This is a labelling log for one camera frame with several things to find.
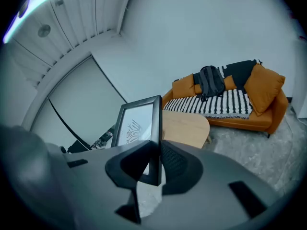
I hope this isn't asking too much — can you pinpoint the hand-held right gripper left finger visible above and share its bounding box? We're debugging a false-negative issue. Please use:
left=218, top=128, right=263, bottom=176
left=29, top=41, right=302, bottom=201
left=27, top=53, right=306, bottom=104
left=47, top=140, right=159, bottom=230

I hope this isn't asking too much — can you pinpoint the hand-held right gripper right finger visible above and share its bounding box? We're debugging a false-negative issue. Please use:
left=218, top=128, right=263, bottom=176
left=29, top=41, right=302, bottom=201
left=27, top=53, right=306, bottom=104
left=141, top=139, right=287, bottom=230

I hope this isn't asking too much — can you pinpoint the black picture frame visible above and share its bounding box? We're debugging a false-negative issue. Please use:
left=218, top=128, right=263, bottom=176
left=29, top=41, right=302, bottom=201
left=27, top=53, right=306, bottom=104
left=110, top=94, right=163, bottom=186

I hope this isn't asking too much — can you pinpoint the round wooden table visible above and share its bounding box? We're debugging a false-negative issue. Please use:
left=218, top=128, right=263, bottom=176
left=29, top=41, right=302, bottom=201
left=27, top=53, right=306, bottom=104
left=162, top=111, right=211, bottom=150

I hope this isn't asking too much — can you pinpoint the orange sofa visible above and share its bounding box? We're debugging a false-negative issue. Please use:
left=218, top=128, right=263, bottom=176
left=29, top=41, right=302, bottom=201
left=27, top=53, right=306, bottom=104
left=162, top=61, right=289, bottom=138

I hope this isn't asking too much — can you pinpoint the black white striped blanket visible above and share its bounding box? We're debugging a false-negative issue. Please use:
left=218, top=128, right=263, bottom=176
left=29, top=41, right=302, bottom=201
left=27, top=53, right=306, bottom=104
left=164, top=58, right=263, bottom=119

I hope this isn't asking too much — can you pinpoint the window with white roller blind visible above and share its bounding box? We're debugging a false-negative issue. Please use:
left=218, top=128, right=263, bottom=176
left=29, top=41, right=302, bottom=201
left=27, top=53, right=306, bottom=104
left=31, top=56, right=128, bottom=148

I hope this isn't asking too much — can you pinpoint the dark grey backpack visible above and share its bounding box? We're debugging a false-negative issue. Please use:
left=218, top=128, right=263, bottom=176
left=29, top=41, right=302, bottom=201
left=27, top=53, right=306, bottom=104
left=198, top=65, right=226, bottom=103

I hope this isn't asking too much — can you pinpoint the orange square cushion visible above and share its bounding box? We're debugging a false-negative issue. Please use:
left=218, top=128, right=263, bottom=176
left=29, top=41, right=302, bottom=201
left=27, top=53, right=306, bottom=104
left=243, top=63, right=286, bottom=116
left=172, top=73, right=196, bottom=99

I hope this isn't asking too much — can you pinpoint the orange lumbar cushion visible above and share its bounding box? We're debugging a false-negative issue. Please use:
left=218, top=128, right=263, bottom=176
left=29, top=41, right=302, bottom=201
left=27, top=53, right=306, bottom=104
left=194, top=75, right=237, bottom=94

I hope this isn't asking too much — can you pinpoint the black throw blanket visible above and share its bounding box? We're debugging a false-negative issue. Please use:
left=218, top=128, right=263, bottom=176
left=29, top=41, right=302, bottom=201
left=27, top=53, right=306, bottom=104
left=193, top=60, right=257, bottom=88

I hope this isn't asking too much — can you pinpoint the white cabinet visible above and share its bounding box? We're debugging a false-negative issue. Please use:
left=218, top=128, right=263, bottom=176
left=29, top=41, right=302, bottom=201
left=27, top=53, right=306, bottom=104
left=291, top=36, right=307, bottom=119

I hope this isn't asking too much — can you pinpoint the round ceiling smoke detector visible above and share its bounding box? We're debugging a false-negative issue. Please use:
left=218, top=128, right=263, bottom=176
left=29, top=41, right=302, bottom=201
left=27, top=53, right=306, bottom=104
left=37, top=24, right=51, bottom=38

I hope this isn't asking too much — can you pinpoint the ceiling light strip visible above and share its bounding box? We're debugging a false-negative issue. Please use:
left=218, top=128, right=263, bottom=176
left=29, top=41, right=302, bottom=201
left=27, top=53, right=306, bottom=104
left=2, top=0, right=75, bottom=44

